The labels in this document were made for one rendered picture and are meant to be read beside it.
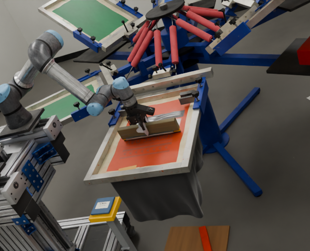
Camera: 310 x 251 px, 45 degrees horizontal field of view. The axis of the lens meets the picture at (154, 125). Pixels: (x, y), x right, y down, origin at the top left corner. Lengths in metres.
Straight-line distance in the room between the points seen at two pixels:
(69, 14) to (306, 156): 2.43
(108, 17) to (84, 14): 0.23
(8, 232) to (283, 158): 2.08
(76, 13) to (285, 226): 2.58
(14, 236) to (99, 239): 0.64
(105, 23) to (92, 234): 1.89
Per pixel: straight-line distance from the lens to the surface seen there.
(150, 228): 3.01
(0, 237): 2.60
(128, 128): 2.13
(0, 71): 6.99
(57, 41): 2.05
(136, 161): 2.02
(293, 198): 2.86
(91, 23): 3.64
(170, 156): 1.94
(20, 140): 2.37
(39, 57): 1.94
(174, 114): 2.25
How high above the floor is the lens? 2.09
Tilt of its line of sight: 31 degrees down
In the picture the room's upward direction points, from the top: 24 degrees counter-clockwise
